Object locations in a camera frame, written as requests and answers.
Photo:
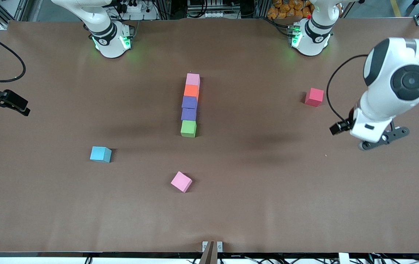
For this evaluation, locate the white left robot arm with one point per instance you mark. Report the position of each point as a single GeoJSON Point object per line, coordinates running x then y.
{"type": "Point", "coordinates": [389, 95]}

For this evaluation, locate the white electronics box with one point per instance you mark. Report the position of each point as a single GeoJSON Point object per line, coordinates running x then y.
{"type": "Point", "coordinates": [209, 13]}

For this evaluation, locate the orange foam block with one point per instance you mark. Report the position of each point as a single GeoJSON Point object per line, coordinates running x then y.
{"type": "Point", "coordinates": [191, 91]}

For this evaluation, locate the red foam block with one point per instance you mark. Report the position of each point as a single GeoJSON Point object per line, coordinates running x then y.
{"type": "Point", "coordinates": [314, 96]}

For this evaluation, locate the green foam block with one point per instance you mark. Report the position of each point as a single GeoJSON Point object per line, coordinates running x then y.
{"type": "Point", "coordinates": [188, 128]}

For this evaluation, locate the pink foam block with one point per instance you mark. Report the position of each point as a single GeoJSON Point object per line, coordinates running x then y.
{"type": "Point", "coordinates": [181, 181]}
{"type": "Point", "coordinates": [192, 79]}

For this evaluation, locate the purple foam block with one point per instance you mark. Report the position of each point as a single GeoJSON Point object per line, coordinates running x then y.
{"type": "Point", "coordinates": [189, 102]}
{"type": "Point", "coordinates": [188, 114]}

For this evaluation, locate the paper table cover sheet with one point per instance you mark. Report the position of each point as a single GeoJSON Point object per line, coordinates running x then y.
{"type": "Point", "coordinates": [209, 212]}

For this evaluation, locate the metal table edge bracket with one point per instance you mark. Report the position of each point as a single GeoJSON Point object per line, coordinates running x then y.
{"type": "Point", "coordinates": [212, 251]}

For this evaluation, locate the blue foam block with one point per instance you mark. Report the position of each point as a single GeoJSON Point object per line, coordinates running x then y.
{"type": "Point", "coordinates": [100, 154]}

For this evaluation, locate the orange mesh bag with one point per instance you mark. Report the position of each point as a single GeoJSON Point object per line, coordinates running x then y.
{"type": "Point", "coordinates": [290, 9]}

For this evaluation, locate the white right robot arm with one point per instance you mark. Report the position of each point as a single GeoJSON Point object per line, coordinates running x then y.
{"type": "Point", "coordinates": [103, 22]}

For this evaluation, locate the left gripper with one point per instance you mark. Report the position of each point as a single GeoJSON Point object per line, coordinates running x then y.
{"type": "Point", "coordinates": [337, 127]}

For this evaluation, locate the small white bracket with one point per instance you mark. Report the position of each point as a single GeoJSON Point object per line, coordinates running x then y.
{"type": "Point", "coordinates": [344, 258]}

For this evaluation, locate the white power strip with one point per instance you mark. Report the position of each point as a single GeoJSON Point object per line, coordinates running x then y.
{"type": "Point", "coordinates": [133, 7]}

